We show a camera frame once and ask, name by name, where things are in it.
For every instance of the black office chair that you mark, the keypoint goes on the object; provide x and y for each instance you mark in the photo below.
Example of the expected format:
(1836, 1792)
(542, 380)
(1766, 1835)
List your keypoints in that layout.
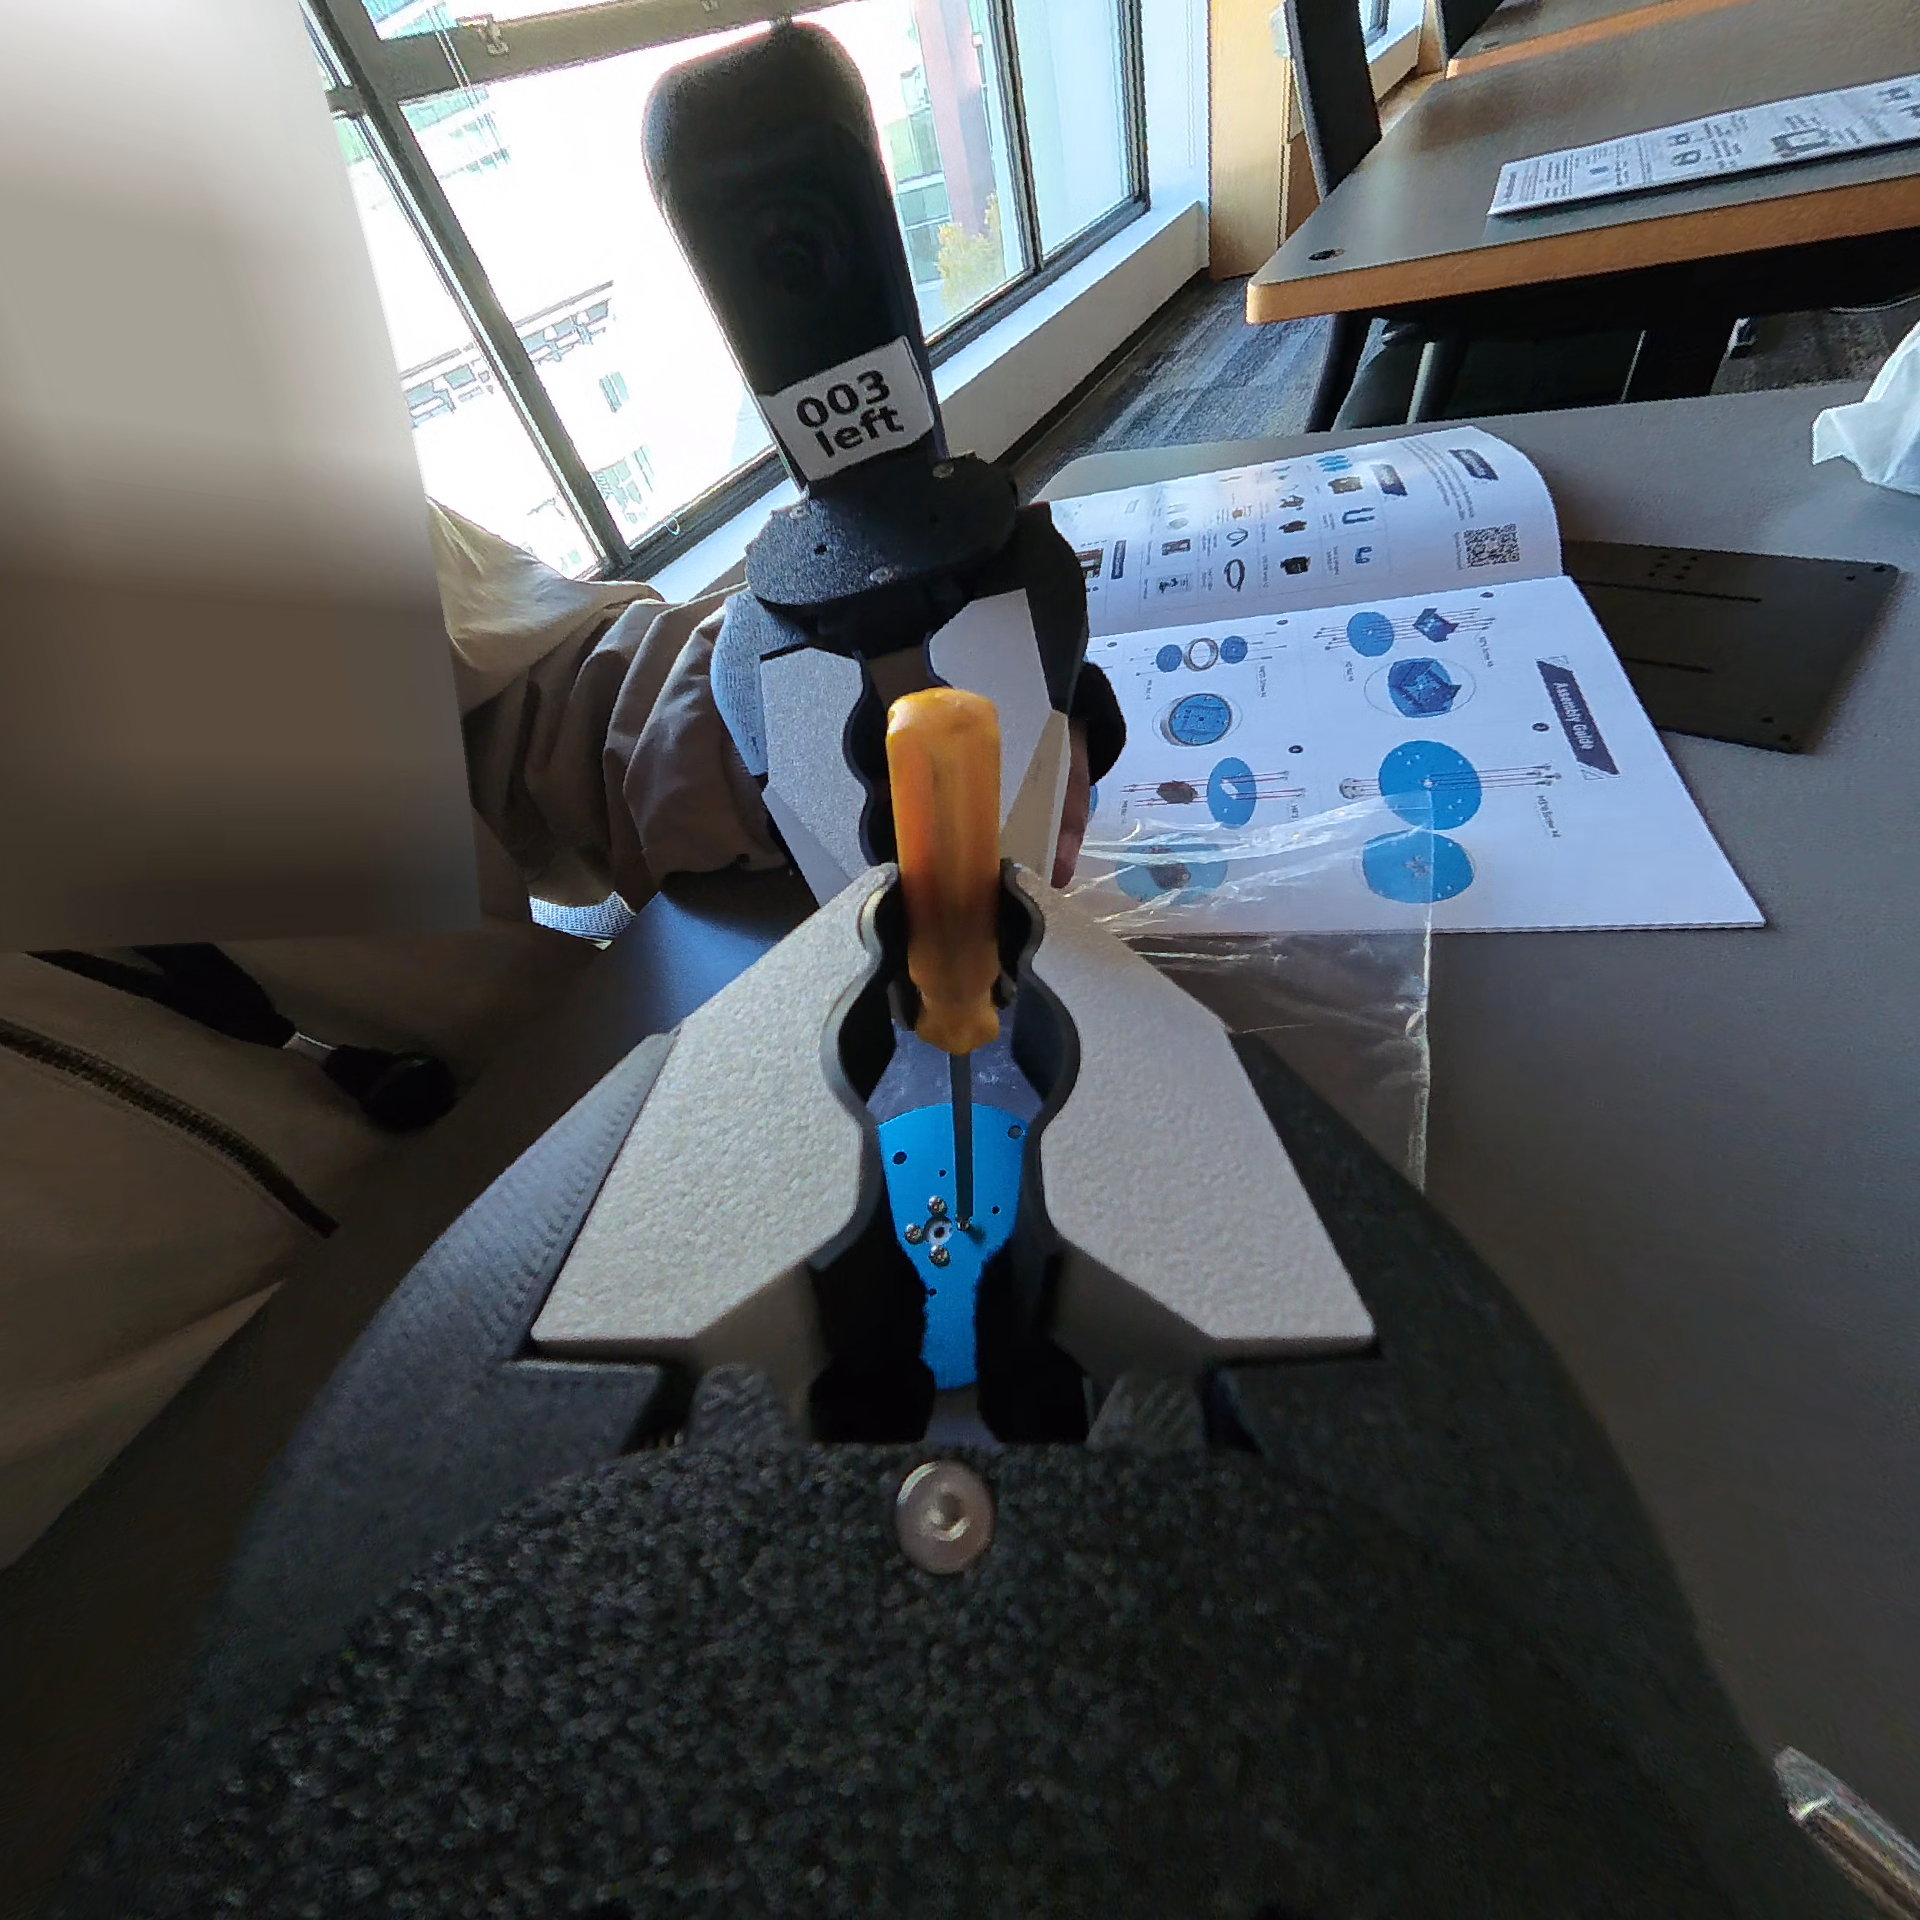
(1335, 89)

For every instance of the person's beige jacket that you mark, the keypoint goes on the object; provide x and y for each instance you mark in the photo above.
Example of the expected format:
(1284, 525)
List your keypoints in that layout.
(120, 1201)

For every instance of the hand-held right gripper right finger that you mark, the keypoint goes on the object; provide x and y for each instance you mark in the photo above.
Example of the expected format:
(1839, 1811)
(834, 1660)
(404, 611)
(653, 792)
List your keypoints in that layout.
(1202, 1185)

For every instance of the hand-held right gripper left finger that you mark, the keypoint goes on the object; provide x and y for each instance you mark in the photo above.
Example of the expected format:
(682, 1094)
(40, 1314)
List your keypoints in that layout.
(706, 1185)

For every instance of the black metal plate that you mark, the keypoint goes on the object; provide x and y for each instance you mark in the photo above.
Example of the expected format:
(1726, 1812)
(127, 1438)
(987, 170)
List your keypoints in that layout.
(1724, 645)

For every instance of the printed paper sheet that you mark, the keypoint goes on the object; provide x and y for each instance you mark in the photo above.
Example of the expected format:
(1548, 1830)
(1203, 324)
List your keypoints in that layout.
(1694, 149)

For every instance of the teal round metal plate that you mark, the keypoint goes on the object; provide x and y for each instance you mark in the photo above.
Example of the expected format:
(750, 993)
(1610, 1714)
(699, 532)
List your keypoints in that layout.
(944, 1320)

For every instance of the grey desk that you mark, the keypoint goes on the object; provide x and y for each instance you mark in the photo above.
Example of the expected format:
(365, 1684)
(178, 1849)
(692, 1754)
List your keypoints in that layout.
(1651, 1201)

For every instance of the white crumpled plastic bag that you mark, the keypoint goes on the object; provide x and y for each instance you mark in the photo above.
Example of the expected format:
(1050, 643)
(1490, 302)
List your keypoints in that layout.
(1875, 435)

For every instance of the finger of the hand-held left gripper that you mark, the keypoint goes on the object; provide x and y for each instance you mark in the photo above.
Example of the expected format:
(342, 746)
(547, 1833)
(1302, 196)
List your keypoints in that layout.
(1027, 704)
(810, 763)

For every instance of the person's left hand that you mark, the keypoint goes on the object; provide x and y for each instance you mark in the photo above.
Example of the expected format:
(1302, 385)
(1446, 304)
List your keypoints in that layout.
(1070, 838)

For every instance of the assembly guide booklet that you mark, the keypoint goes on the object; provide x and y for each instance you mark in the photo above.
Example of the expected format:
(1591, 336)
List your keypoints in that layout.
(1575, 809)

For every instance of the clear plastic bag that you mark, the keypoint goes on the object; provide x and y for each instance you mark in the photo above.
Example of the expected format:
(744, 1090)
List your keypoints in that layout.
(1319, 1020)

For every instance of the wood edged office table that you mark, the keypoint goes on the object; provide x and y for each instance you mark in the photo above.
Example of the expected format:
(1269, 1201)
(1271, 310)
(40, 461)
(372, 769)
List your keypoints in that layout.
(1426, 224)

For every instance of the person's left forearm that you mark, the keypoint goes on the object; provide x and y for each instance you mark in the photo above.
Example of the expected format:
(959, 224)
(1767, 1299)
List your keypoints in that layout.
(600, 750)

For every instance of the large window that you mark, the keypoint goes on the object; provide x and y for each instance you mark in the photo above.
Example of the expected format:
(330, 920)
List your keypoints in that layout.
(570, 224)

